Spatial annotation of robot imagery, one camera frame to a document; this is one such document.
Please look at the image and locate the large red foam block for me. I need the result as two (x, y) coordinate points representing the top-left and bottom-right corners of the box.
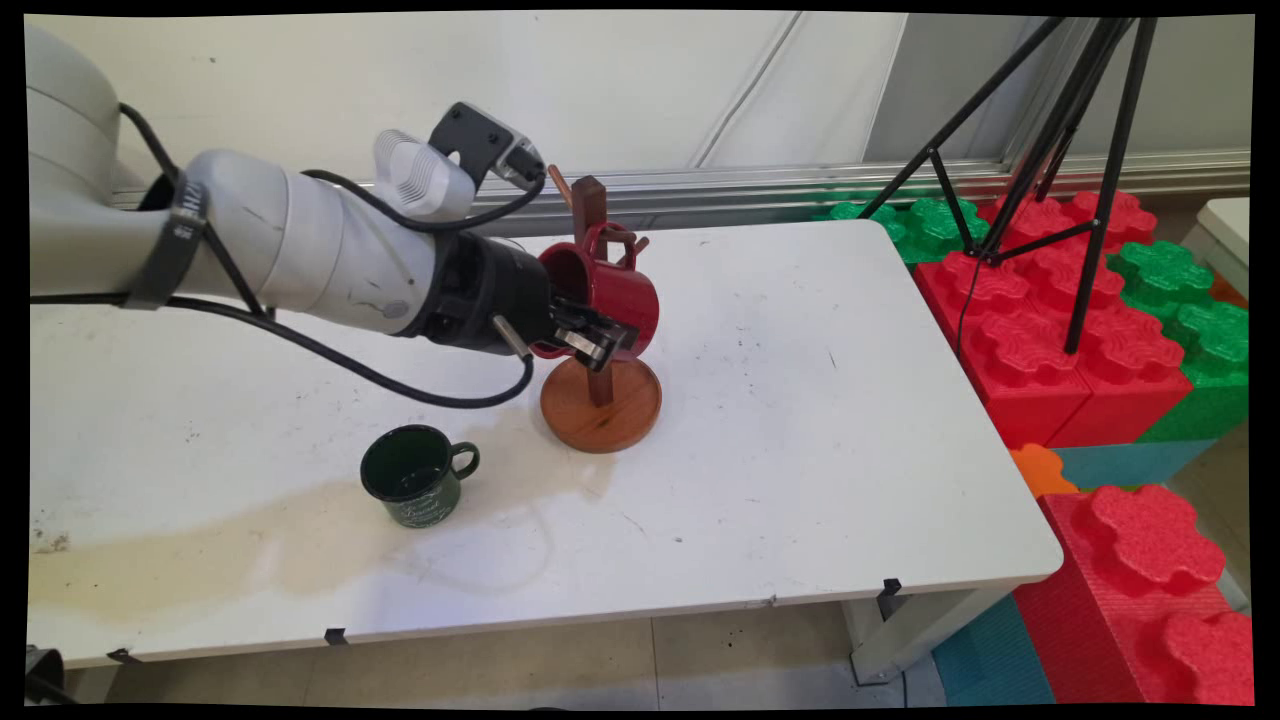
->
(1014, 484), (1256, 707)

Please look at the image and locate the grey velcro strap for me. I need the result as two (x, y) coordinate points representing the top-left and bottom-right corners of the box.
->
(124, 179), (212, 312)

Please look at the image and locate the flat green foam block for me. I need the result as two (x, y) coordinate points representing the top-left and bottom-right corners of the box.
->
(814, 196), (993, 267)

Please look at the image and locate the dark green enamel mug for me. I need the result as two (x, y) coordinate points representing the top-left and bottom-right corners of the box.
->
(360, 424), (482, 529)

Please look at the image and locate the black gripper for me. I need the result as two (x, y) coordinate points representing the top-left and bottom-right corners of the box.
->
(404, 234), (642, 374)

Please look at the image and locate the teal foam mat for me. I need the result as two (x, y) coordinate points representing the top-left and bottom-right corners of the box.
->
(930, 594), (1058, 707)

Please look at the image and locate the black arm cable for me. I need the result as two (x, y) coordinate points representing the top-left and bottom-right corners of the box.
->
(29, 101), (547, 411)

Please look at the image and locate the tall green foam block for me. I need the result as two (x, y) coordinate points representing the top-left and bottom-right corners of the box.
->
(1104, 240), (1251, 447)

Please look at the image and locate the teal foam block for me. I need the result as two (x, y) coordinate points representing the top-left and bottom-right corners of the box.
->
(1050, 439), (1218, 492)

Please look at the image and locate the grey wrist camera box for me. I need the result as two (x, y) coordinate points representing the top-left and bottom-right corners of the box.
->
(429, 101), (548, 193)

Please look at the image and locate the brown wooden mug tree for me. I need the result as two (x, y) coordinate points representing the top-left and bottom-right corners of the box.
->
(540, 165), (664, 455)

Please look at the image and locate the red foam block under tripod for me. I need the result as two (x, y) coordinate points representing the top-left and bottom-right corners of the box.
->
(914, 189), (1197, 451)

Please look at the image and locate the white table leg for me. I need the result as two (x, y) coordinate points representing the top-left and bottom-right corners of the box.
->
(840, 584), (1013, 687)

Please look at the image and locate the white side table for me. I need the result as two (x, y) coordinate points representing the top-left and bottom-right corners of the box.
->
(1182, 197), (1252, 297)

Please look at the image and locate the aluminium wall rail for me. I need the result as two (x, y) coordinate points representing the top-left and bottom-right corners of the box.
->
(110, 150), (1251, 241)

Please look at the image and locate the red enamel mug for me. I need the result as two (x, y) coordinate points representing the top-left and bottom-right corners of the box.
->
(528, 221), (662, 363)

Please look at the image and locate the orange foam piece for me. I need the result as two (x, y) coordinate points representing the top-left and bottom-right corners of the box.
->
(1009, 443), (1082, 500)

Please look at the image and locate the black tripod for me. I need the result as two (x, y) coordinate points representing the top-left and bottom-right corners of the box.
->
(858, 17), (1161, 356)

